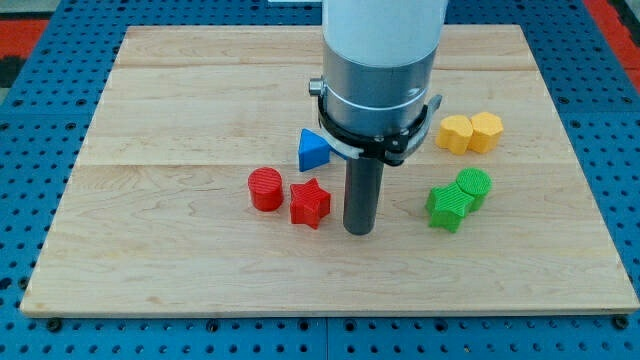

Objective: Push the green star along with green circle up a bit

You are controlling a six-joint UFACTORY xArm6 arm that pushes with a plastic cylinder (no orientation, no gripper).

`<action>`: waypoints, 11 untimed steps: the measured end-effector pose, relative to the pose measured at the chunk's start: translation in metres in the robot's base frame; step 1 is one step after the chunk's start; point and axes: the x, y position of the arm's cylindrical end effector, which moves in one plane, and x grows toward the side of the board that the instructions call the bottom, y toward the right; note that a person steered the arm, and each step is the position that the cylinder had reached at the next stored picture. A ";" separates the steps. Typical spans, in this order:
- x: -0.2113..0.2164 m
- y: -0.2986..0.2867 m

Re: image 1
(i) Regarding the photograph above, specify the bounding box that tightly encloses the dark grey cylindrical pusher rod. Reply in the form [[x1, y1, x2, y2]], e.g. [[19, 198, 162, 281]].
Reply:
[[343, 158, 384, 235]]

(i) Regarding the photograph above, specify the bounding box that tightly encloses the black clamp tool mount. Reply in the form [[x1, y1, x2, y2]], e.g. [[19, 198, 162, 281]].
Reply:
[[317, 94, 442, 167]]

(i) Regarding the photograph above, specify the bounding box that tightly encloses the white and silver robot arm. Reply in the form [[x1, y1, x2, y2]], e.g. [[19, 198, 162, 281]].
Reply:
[[309, 0, 448, 235]]

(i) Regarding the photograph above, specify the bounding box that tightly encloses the red star block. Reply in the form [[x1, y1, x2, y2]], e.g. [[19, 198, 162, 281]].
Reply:
[[289, 178, 331, 229]]

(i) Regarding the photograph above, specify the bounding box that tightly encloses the green star block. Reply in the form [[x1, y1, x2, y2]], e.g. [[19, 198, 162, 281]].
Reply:
[[425, 182, 475, 233]]

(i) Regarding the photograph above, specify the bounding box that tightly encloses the green circle block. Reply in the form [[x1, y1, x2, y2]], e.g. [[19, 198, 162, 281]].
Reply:
[[456, 167, 493, 212]]

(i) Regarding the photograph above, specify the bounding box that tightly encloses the blue triangle block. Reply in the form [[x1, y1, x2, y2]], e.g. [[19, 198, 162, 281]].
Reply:
[[298, 129, 331, 172]]

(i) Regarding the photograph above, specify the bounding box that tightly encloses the yellow heart block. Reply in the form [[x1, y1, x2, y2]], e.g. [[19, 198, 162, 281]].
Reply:
[[435, 115, 473, 155]]

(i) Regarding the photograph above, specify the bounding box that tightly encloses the yellow hexagon block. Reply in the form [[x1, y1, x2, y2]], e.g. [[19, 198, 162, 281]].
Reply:
[[468, 112, 504, 153]]

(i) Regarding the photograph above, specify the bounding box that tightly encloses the red cylinder block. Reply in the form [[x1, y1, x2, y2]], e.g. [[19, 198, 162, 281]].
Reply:
[[248, 167, 284, 212]]

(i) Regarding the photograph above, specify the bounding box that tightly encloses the light wooden board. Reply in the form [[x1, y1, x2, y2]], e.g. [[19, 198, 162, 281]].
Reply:
[[21, 25, 639, 318]]

